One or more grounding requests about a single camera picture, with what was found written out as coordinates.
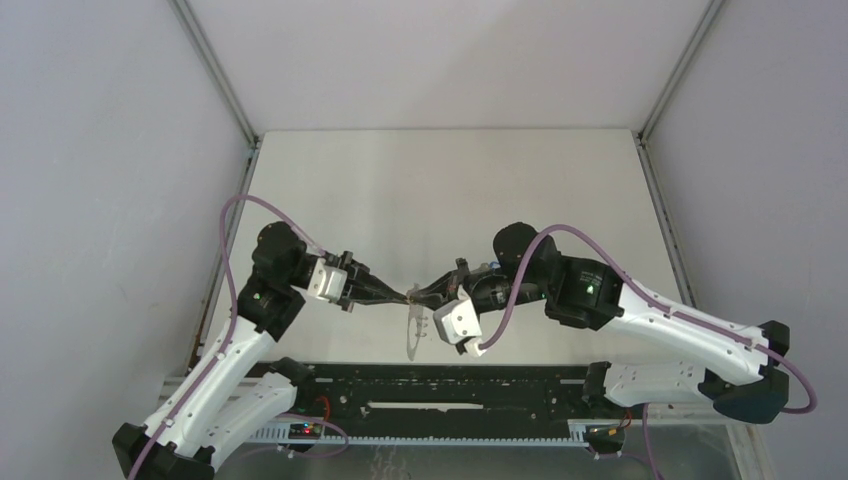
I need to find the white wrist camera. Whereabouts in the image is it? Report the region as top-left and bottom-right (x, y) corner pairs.
(306, 257), (348, 304)
(433, 297), (486, 358)

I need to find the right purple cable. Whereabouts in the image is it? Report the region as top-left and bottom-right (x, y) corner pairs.
(476, 225), (819, 480)

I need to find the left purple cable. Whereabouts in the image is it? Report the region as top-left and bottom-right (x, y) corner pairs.
(125, 193), (349, 480)

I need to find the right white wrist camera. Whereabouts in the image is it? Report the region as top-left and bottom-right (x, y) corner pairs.
(433, 297), (486, 358)

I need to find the purple cable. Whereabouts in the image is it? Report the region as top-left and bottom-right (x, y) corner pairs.
(476, 225), (819, 480)
(125, 193), (349, 480)

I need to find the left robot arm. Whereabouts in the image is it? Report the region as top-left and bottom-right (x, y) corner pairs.
(112, 221), (408, 479)

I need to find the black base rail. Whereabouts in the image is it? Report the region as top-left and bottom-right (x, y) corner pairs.
(290, 363), (641, 442)

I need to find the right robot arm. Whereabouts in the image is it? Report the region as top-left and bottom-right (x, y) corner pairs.
(409, 222), (790, 424)

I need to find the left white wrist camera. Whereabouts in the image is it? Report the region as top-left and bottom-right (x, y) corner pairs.
(306, 257), (348, 304)

